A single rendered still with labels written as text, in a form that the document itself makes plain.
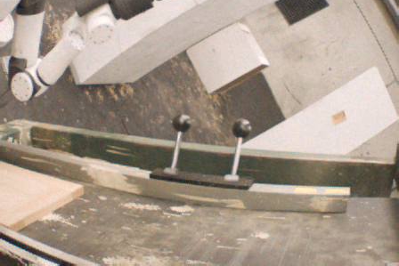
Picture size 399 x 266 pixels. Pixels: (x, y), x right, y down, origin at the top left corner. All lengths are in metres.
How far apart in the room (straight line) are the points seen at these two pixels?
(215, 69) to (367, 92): 2.29
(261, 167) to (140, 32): 2.23
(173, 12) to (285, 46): 5.90
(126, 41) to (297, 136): 1.87
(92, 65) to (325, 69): 5.96
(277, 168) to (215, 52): 4.77
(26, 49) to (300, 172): 0.74
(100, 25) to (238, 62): 4.86
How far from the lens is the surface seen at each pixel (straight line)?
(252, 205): 0.96
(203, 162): 1.22
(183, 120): 1.02
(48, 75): 1.12
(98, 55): 3.47
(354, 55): 8.81
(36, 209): 0.86
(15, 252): 0.57
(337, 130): 4.41
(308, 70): 8.89
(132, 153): 1.28
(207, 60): 5.93
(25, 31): 1.11
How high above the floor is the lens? 1.83
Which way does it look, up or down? 20 degrees down
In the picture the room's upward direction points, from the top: 61 degrees clockwise
